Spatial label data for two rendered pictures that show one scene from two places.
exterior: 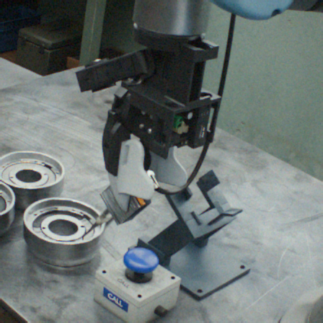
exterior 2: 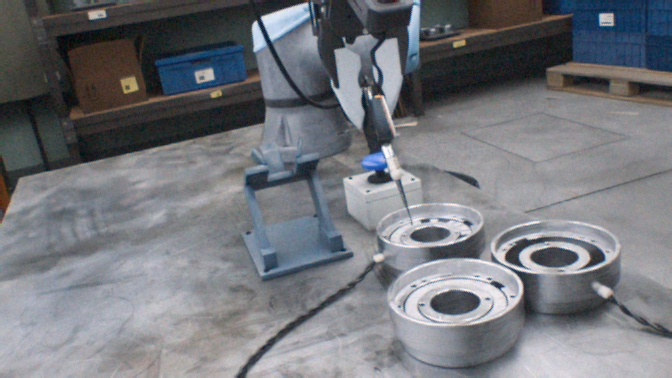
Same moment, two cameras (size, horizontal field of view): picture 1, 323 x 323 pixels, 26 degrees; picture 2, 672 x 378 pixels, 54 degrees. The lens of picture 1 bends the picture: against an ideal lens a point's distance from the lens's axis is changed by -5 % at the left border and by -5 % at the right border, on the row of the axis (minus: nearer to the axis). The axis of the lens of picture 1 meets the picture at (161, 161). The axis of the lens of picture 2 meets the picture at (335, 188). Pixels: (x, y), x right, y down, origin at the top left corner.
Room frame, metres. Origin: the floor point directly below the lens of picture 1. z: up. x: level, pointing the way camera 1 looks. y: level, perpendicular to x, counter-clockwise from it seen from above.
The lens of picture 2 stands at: (1.28, 0.38, 1.10)
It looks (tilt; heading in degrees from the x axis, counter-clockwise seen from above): 20 degrees down; 215
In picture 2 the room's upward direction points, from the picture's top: 9 degrees counter-clockwise
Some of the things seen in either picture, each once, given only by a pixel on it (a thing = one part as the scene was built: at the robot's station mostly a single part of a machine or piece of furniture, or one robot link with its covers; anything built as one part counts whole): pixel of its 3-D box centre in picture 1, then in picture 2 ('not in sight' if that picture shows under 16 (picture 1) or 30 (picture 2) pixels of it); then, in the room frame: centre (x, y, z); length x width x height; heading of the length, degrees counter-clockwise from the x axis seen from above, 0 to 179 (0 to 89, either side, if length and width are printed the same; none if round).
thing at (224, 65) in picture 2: not in sight; (200, 67); (-1.67, -2.58, 0.56); 0.52 x 0.38 x 0.22; 139
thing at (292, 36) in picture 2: not in sight; (296, 48); (0.43, -0.26, 0.97); 0.13 x 0.12 x 0.14; 117
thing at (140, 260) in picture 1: (139, 272); (380, 175); (0.66, 0.01, 0.85); 0.04 x 0.04 x 0.05
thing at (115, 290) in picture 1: (139, 290); (381, 194); (0.65, 0.00, 0.82); 0.08 x 0.07 x 0.05; 52
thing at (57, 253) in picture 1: (63, 233); (430, 241); (0.75, 0.11, 0.82); 0.10 x 0.10 x 0.04
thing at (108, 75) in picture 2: not in sight; (107, 72); (-1.23, -2.90, 0.64); 0.49 x 0.40 x 0.37; 147
